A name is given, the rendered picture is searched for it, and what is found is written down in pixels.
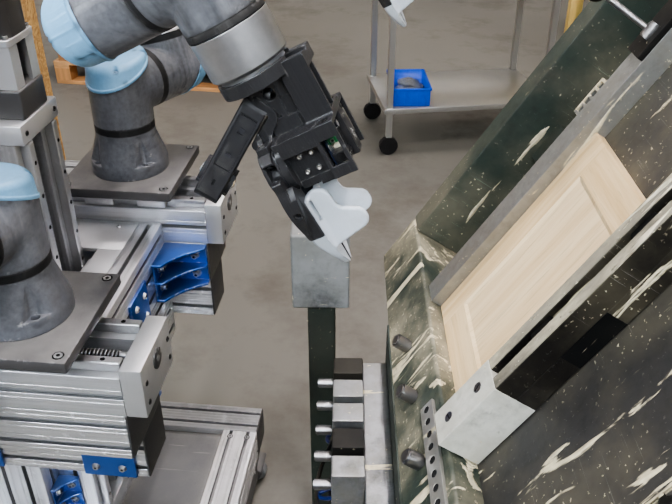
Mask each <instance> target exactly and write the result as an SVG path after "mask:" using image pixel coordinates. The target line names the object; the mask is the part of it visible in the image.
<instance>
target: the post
mask: <svg viewBox="0 0 672 504"><path fill-rule="evenodd" d="M307 309H308V351H309V392H310V434H311V476H312V504H315V490H314V489H313V480H314V479H316V476H317V473H318V469H319V466H320V463H321V462H316V461H315V460H314V452H316V451H326V449H327V446H328V443H327V442H326V440H325V437H326V435H317V434H316V426H317V425H331V426H332V412H333V410H332V411H318V409H317V402H318V401H332V402H333V388H319V387H318V379H319V378H333V369H334V358H336V308H307ZM330 476H331V462H325V465H324V467H323V471H322V474H321V478H320V479H328V478H329V477H330Z"/></svg>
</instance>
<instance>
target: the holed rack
mask: <svg viewBox="0 0 672 504"><path fill-rule="evenodd" d="M420 412H421V421H422V430H423V439H424V448H425V457H426V466H427V475H428V484H429V493H430V502H431V504H448V497H447V490H446V482H445V475H444V467H443V460H442V453H441V446H439V445H438V438H437V430H436V423H435V413H436V408H435V401H434V399H430V401H429V402H428V403H427V404H426V405H425V406H424V407H423V408H422V409H421V410H420Z"/></svg>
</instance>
